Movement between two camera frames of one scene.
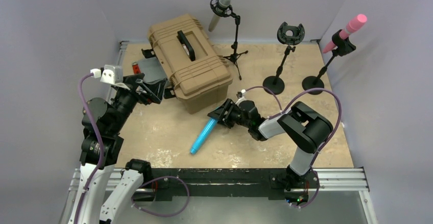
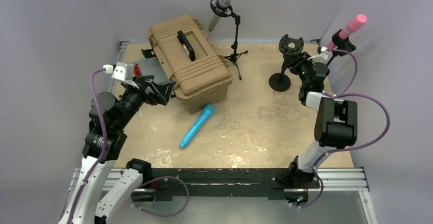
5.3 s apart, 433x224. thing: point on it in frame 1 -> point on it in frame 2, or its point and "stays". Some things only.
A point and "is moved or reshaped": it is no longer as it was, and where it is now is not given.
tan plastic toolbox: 199,76 stays
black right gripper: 219,113 -> 301,59
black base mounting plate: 168,183 stays
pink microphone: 354,25 stays
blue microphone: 205,134 -> 200,121
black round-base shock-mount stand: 288,34 is moved or reshaped
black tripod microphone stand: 226,11 stays
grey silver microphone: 224,0 stays
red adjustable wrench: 136,68 stays
